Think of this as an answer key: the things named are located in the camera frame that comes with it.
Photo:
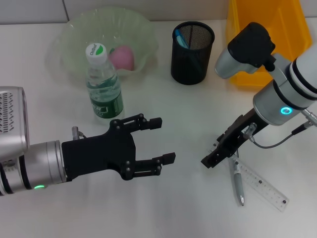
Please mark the light blue scissors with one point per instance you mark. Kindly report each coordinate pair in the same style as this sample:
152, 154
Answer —
182, 41

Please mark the pink peach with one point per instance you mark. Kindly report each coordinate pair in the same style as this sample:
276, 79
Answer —
122, 58

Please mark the black mesh pen holder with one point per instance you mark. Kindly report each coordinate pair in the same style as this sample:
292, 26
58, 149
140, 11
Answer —
198, 72

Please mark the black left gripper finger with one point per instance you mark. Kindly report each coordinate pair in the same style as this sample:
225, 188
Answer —
143, 122
148, 167

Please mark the yellow plastic bin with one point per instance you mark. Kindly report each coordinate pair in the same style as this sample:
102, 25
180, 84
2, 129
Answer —
287, 22

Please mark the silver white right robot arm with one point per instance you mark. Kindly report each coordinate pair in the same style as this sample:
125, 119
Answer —
272, 99

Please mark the silver retractable pen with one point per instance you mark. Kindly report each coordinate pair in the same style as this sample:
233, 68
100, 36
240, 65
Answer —
238, 183

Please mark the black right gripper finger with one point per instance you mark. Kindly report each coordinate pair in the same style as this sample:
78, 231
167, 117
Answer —
218, 157

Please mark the translucent green fruit bowl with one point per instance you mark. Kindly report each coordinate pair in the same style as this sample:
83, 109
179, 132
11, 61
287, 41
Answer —
74, 32

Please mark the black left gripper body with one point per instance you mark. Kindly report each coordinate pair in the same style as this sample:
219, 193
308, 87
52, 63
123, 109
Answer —
99, 153

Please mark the clear green-label water bottle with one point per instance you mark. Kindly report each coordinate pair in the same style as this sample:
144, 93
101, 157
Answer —
104, 86

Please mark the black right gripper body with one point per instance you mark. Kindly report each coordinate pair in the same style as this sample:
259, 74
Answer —
237, 134

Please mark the silver vented wrist camera box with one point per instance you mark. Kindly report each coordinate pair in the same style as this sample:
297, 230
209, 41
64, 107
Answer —
12, 124

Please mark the transparent plastic ruler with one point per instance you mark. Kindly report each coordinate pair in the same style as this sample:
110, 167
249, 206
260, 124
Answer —
262, 184

